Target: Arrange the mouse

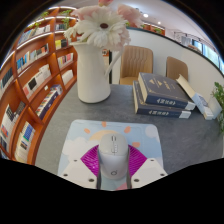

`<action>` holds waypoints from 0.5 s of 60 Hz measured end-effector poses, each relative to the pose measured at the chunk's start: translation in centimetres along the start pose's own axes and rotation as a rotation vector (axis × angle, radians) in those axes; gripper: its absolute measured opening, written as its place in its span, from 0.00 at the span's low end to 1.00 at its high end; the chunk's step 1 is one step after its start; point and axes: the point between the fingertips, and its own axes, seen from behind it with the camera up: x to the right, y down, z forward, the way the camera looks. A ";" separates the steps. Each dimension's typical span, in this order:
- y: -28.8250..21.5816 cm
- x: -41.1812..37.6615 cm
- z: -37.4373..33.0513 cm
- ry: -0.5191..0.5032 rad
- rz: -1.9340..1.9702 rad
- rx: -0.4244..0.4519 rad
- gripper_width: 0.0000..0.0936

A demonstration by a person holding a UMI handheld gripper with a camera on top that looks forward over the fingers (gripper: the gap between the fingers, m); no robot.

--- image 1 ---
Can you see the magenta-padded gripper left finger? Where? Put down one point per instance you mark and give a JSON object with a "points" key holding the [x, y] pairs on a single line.
{"points": [[78, 171]]}

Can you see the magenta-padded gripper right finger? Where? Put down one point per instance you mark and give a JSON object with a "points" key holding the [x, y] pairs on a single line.
{"points": [[148, 170]]}

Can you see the white computer mouse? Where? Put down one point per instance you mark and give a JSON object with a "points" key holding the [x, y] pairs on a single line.
{"points": [[113, 156]]}

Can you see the pastel printed mouse pad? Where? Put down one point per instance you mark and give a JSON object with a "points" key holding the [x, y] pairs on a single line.
{"points": [[80, 136]]}

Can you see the dark navy hardcover book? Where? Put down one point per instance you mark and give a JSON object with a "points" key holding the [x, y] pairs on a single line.
{"points": [[146, 109], [163, 88]]}

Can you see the thick white book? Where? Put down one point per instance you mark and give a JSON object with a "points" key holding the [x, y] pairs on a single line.
{"points": [[195, 96]]}

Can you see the white pitcher vase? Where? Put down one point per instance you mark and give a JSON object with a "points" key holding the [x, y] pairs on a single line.
{"points": [[91, 76]]}

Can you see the green plant in white pot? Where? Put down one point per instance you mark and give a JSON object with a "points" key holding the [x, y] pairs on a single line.
{"points": [[220, 100]]}

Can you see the orange wooden bookshelf unit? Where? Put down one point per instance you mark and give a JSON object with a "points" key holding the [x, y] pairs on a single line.
{"points": [[30, 83]]}

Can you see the tan upholstered chair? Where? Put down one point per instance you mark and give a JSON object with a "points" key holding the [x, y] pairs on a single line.
{"points": [[136, 63], [176, 68]]}

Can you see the white and pink flowers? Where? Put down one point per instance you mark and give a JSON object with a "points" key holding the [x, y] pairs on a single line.
{"points": [[100, 28]]}

